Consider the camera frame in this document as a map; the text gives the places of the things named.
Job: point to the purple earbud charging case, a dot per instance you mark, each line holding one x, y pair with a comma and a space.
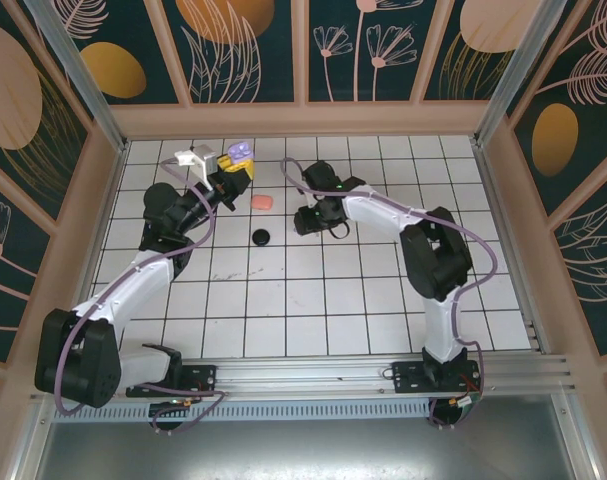
240, 150

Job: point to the pink earbud charging case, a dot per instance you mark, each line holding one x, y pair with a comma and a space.
261, 202

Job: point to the black earbud charging case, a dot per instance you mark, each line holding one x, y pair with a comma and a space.
261, 237

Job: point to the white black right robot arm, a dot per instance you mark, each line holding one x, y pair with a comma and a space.
378, 215

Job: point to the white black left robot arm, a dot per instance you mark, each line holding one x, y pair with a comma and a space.
148, 282

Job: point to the grey metal sheet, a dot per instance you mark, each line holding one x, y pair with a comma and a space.
303, 450

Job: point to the aluminium side rail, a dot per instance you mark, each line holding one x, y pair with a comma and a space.
489, 180
114, 180

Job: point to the aluminium corner post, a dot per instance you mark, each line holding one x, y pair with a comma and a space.
522, 75
78, 75

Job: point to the aluminium mounting rail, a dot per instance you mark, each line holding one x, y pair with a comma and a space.
303, 372

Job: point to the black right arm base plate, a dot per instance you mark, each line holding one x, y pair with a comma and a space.
408, 377

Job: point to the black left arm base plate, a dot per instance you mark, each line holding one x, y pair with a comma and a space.
203, 380

